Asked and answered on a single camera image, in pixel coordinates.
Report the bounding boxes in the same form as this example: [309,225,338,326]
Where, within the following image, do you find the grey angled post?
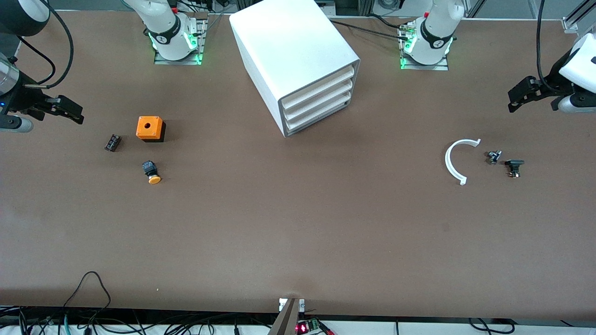
[268,298,301,335]

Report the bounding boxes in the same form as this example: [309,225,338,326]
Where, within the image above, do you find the aluminium frame profile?
[561,0,596,32]

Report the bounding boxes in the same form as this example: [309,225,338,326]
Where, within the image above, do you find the white curved plastic piece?
[445,139,481,186]

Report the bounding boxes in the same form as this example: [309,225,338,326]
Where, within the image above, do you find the orange push button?
[142,161,162,185]

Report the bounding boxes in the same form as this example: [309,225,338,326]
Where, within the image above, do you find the white table edge rail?
[0,321,596,335]

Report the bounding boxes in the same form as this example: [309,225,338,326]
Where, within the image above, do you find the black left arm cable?
[535,0,559,87]

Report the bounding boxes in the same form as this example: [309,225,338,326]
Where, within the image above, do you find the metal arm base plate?
[154,19,208,66]
[400,21,449,71]

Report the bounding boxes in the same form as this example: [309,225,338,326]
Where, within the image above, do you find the black looped cable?
[63,271,111,326]

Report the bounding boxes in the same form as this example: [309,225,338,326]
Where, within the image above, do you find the black cable on table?
[326,19,413,38]

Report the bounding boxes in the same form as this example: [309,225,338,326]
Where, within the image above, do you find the red lit circuit module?
[296,318,335,335]

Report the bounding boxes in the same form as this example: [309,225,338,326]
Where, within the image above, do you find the orange box with hole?
[136,116,166,143]

